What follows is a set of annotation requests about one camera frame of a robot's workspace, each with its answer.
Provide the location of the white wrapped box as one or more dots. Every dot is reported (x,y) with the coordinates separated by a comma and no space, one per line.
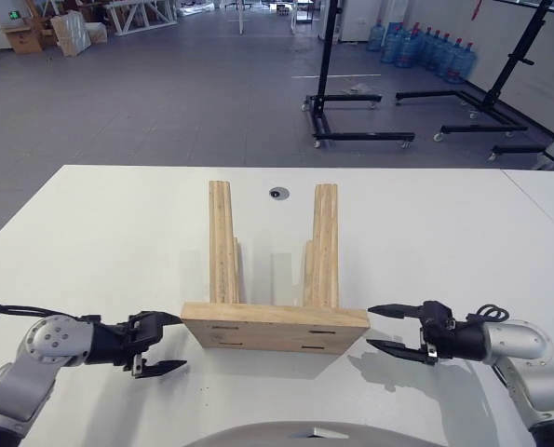
(71,33)

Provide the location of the brown cardboard box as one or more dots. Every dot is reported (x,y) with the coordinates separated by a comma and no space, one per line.
(24,39)

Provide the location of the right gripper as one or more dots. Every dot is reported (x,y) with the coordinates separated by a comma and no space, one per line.
(463,344)

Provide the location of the wooden seat board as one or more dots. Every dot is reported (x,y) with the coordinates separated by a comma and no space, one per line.
(276,328)

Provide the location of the wooden leg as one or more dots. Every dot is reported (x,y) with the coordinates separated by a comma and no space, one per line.
(325,247)
(221,242)

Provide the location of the black wheeled rack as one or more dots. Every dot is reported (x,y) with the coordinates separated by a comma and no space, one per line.
(504,79)
(325,93)

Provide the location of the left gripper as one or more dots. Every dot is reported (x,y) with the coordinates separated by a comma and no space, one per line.
(109,344)

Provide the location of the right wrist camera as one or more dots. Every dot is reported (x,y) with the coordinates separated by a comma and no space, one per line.
(437,316)

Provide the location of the blue water bottle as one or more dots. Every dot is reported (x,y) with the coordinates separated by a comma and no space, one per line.
(462,63)
(445,56)
(376,36)
(429,46)
(392,46)
(409,51)

